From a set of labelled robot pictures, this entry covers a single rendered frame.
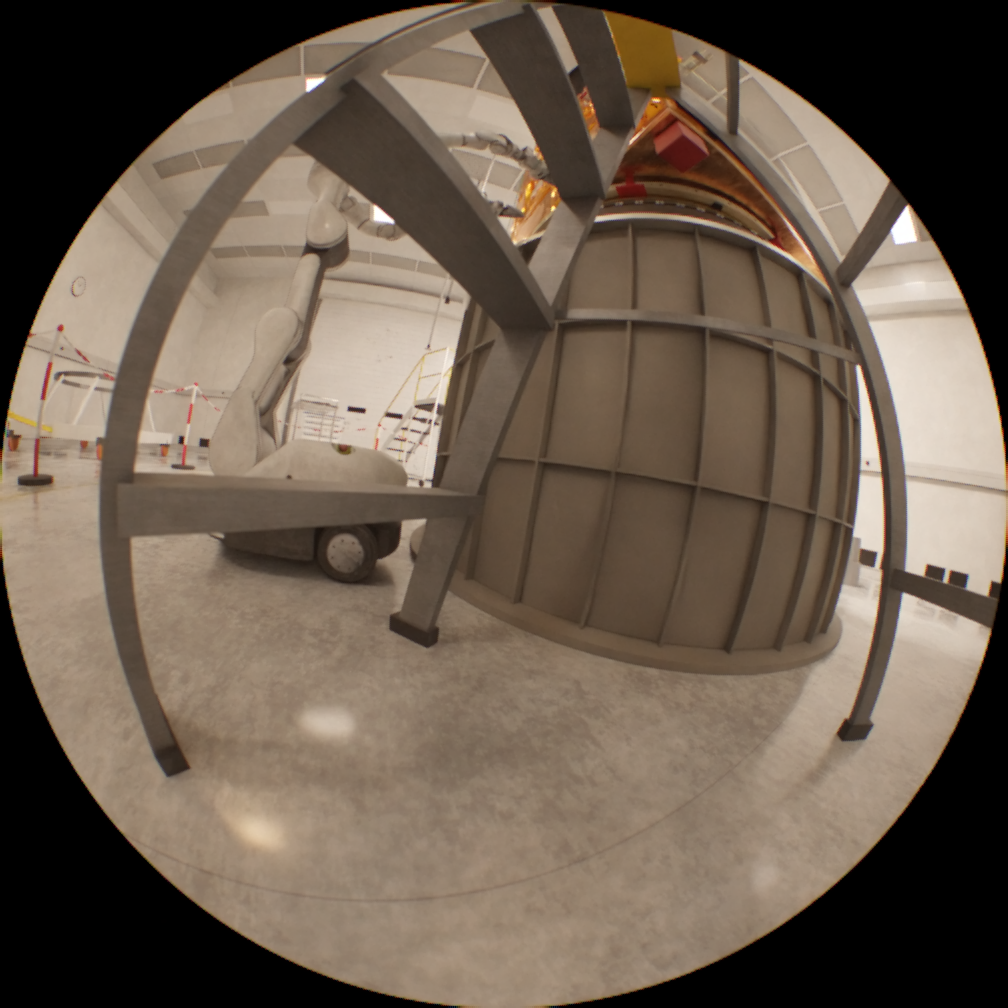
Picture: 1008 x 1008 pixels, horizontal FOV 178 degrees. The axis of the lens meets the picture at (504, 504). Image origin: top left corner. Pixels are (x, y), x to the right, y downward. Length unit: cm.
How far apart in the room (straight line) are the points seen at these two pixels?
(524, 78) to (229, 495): 60
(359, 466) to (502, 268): 59
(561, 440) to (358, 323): 892
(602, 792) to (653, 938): 21
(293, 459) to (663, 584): 92
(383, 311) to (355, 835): 963
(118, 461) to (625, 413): 81
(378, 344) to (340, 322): 132
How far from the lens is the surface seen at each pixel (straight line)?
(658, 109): 163
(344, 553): 87
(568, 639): 74
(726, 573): 81
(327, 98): 29
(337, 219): 135
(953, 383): 665
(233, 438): 108
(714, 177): 170
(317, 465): 83
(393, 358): 908
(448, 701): 52
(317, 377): 916
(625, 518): 75
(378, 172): 33
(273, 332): 113
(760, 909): 45
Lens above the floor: 34
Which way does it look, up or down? 4 degrees down
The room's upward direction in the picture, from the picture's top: 9 degrees clockwise
